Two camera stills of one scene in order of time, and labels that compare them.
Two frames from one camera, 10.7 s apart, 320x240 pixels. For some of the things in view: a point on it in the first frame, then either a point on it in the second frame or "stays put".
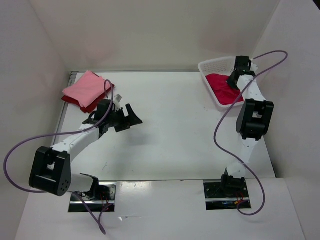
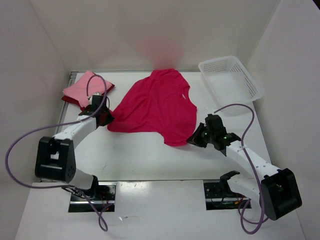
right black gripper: [233, 80] → [199, 136]
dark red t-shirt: [90, 108] stays put
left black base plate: [97, 200] stays put
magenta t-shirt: [225, 93] → [158, 103]
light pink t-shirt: [88, 88] stays put
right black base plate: [225, 195] stays put
